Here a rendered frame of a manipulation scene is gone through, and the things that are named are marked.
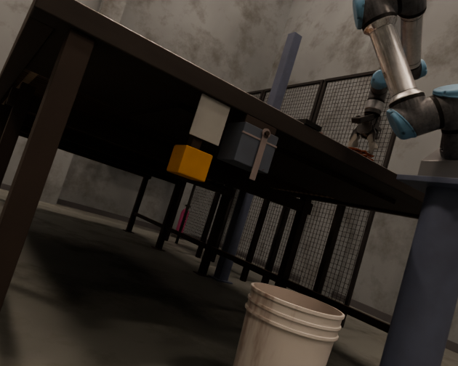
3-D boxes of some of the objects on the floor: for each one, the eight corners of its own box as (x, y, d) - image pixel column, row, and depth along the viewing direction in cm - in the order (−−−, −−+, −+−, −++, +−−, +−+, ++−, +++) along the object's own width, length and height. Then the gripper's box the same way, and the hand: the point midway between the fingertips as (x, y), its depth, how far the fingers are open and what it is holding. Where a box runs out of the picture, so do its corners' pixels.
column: (478, 484, 123) (544, 210, 130) (405, 496, 103) (486, 174, 111) (376, 413, 155) (433, 197, 163) (306, 412, 136) (374, 168, 144)
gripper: (395, 115, 178) (383, 160, 176) (361, 115, 191) (350, 157, 189) (386, 108, 172) (374, 153, 170) (352, 108, 185) (340, 151, 183)
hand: (358, 152), depth 178 cm, fingers open, 11 cm apart
